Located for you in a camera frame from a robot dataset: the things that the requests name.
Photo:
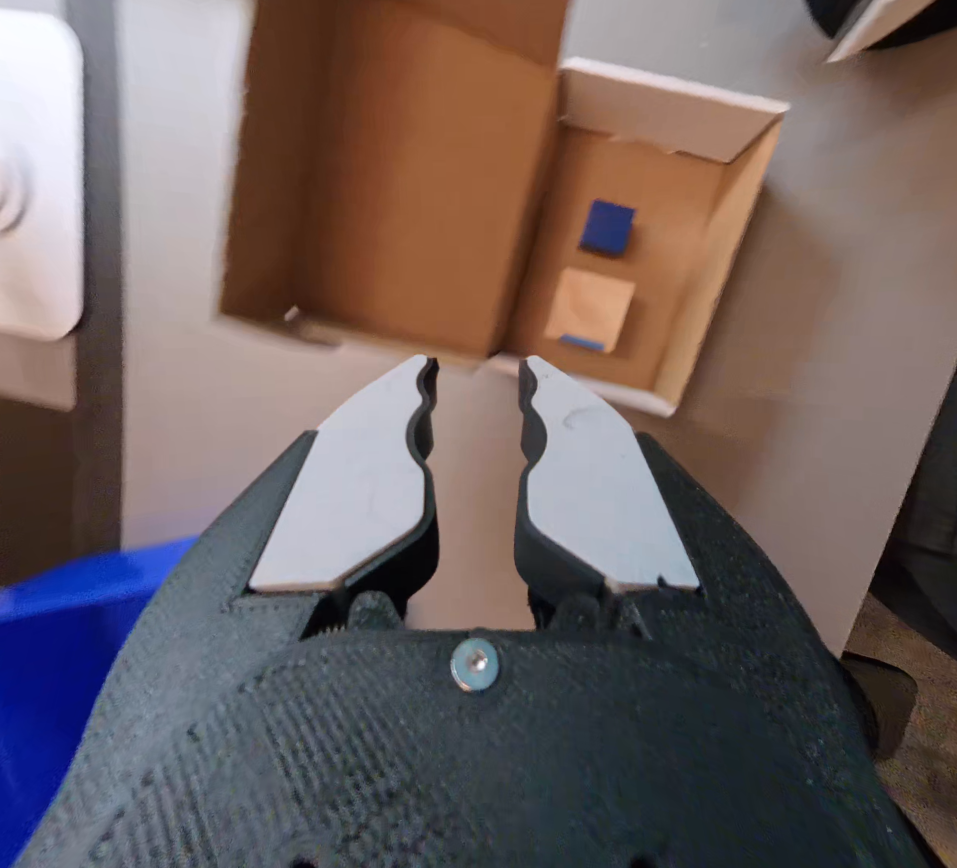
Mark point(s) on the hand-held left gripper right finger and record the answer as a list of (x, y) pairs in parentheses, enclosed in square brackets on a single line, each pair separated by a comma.
[(598, 494)]

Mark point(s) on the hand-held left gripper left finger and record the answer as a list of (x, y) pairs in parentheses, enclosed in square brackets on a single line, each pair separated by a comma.
[(351, 479)]

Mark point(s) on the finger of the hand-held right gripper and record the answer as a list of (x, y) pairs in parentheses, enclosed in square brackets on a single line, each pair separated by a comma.
[(905, 16)]

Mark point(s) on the cardboard box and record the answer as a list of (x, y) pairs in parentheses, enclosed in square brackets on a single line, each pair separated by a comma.
[(419, 173)]

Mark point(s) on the blue plastic bin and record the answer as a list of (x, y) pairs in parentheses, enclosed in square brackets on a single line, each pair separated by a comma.
[(52, 659)]

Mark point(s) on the grey desk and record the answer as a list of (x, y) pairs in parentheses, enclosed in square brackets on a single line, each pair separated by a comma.
[(822, 210)]

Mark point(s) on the pale wooden block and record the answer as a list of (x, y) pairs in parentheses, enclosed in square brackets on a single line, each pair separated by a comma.
[(590, 304)]

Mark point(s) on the small blue cube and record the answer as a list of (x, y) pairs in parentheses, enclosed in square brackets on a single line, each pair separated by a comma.
[(607, 227)]

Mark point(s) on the white plastic tray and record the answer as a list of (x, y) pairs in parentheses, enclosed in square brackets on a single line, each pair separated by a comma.
[(37, 135)]

